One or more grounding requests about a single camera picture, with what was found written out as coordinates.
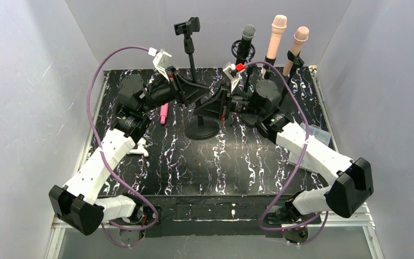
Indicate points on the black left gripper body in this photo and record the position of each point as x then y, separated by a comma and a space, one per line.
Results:
178, 86

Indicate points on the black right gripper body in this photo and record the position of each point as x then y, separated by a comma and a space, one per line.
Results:
223, 104

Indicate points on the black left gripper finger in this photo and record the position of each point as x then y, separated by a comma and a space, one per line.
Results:
186, 83
190, 96

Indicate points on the black round-base microphone stand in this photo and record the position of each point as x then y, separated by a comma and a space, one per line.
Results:
200, 128

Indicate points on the pink microphone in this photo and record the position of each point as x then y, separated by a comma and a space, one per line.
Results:
164, 113

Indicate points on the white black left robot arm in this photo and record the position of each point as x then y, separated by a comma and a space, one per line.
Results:
76, 202

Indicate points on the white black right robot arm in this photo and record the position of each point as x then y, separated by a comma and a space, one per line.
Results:
349, 181

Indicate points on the black round-base stand middle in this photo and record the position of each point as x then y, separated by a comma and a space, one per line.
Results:
250, 119

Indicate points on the black grey-mesh microphone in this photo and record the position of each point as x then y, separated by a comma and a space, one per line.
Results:
244, 46

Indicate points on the black round-base stand right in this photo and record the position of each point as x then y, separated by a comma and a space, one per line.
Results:
297, 64

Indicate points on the beige microphone middle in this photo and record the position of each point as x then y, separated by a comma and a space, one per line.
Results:
279, 26

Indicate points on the beige microphone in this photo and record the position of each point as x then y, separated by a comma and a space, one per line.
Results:
300, 37
279, 26

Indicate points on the beige microphone right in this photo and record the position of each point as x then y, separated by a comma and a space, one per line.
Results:
300, 37

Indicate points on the white plastic faucet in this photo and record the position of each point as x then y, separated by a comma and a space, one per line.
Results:
139, 149

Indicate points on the clear plastic parts box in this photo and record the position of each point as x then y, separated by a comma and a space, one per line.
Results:
315, 132

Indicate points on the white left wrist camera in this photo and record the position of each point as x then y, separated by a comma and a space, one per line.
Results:
160, 61

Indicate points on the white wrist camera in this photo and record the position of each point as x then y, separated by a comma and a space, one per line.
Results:
233, 72
160, 61

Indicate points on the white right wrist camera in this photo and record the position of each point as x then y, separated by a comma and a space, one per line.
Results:
233, 72

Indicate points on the black tripod shock-mount stand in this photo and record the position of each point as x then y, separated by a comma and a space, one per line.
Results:
234, 48

